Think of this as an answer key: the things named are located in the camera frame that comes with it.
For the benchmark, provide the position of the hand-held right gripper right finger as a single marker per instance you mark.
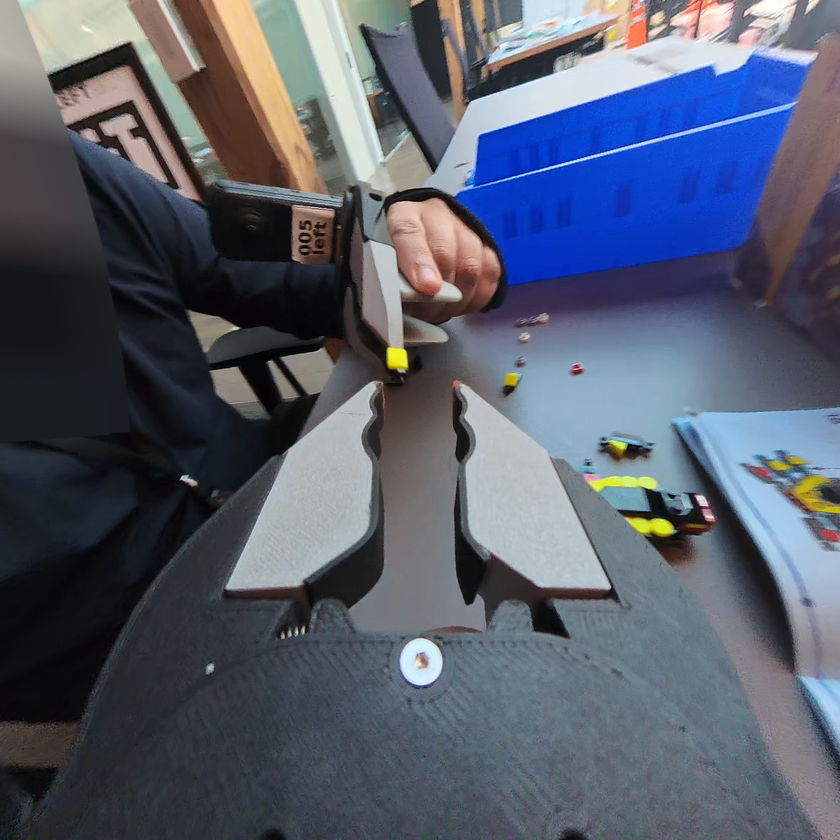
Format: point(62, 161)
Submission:
point(525, 512)

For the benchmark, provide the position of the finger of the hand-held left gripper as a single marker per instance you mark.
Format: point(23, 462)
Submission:
point(377, 295)

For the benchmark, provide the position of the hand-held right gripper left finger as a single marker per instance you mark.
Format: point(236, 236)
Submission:
point(315, 512)

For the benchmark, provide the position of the yellow and black lego piece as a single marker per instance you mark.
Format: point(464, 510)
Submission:
point(397, 359)

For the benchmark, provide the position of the person's left forearm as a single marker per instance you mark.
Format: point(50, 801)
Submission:
point(197, 289)

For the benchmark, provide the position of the flat black yellow lego assembly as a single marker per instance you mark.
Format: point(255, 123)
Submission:
point(627, 444)

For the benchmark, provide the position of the small yellow black lego piece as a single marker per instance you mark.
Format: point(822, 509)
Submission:
point(512, 383)

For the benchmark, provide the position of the black yellow lego car build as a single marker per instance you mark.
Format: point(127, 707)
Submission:
point(656, 508)

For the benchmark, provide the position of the small grey lego pieces pair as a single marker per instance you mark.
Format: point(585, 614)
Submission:
point(533, 320)

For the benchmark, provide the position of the large lego instruction booklet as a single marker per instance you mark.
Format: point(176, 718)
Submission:
point(774, 525)

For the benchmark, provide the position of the person's left hand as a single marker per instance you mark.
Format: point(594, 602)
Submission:
point(459, 256)

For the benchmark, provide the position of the black armrest office chair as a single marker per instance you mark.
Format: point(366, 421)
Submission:
point(262, 348)

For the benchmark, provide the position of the framed black white marker sign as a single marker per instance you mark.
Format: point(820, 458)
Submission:
point(124, 124)

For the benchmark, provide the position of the person's dark blue clothing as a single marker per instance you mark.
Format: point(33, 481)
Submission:
point(98, 525)

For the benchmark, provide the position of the blue plastic bin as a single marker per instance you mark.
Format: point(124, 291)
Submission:
point(630, 210)
point(590, 118)

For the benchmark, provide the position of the cluttered wooden desk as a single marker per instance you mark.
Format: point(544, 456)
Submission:
point(551, 43)

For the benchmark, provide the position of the printed cardboard box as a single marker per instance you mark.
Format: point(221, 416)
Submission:
point(807, 197)

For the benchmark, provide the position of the wooden post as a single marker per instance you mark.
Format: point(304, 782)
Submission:
point(243, 98)

